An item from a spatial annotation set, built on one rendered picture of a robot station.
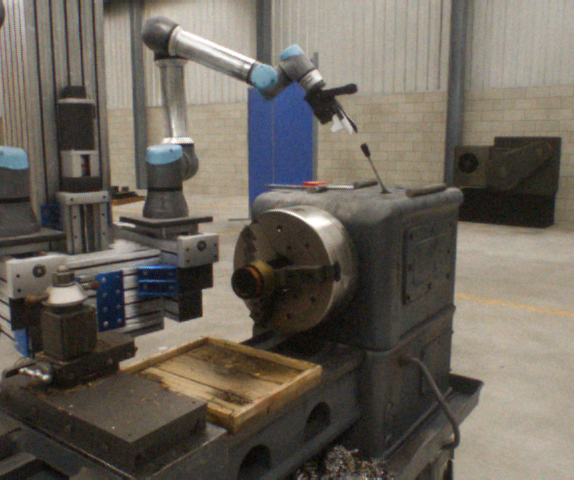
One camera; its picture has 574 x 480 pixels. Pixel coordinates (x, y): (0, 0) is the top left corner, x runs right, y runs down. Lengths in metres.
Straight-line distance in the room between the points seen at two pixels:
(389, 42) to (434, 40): 1.00
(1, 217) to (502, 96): 10.57
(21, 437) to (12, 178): 0.74
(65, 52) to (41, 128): 0.24
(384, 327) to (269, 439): 0.44
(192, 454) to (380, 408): 0.74
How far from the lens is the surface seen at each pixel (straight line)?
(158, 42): 1.89
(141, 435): 0.92
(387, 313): 1.49
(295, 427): 1.33
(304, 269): 1.33
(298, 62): 1.90
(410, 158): 12.21
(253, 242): 1.38
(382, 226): 1.43
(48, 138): 1.87
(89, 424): 0.98
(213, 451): 1.00
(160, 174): 1.84
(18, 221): 1.63
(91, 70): 1.94
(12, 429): 1.15
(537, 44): 11.58
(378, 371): 1.54
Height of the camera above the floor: 1.40
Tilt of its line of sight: 9 degrees down
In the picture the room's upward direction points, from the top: straight up
